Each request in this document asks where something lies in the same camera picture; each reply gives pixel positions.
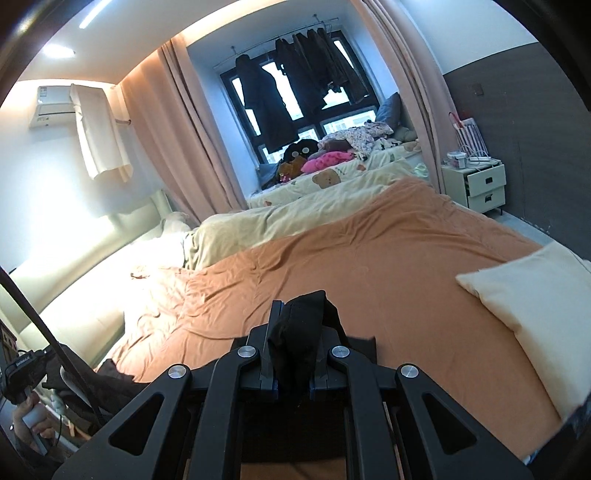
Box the metal clothes rail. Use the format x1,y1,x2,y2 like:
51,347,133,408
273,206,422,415
212,14,335,70

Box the white air conditioner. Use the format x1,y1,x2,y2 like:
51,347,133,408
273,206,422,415
28,84,116,130

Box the pink striped bag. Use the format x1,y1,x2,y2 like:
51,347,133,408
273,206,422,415
450,113,490,160

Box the brown plush toy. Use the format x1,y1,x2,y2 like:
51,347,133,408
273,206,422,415
277,159,305,181

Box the dark crumpled clothes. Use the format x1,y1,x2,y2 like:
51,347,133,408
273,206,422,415
41,344,139,416

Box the orange blanket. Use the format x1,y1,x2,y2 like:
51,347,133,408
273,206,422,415
111,178,568,480

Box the bear printed blanket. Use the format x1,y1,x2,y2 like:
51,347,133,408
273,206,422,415
247,141,423,208

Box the black cable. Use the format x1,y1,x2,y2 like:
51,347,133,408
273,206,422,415
0,265,107,425

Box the white nightstand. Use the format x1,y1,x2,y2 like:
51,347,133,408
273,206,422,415
441,159,507,215

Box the dark plush toy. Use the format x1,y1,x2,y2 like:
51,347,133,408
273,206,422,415
283,139,319,162

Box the folded beige sheet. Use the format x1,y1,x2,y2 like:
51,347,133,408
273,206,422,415
455,240,591,423

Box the hanging black coat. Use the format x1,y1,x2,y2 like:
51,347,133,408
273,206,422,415
235,54,301,148

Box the pink curtain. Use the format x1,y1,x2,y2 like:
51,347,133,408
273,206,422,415
117,37,247,217
362,0,455,199

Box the person's left hand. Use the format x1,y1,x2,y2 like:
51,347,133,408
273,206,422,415
13,399,57,455

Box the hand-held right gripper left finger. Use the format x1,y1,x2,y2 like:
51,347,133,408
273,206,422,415
51,300,284,480

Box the hanging white garment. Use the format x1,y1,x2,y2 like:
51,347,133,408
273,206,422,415
69,83,134,182

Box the ceiling strip light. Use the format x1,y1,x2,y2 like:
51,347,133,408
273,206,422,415
78,0,121,29

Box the hanging dark clothes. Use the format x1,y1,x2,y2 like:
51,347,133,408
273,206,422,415
274,30,372,112

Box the black jacket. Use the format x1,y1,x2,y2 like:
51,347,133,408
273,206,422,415
231,290,377,462

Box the cream padded headboard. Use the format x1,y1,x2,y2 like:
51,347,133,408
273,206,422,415
0,189,171,361

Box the black framed window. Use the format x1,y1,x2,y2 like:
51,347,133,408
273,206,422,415
219,30,382,167

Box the blue pillow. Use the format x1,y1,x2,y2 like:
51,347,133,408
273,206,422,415
376,92,402,130

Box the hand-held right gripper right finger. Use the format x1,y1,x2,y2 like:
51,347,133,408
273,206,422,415
309,320,534,480

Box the white pillow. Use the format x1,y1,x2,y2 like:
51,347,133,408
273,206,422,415
159,212,204,241

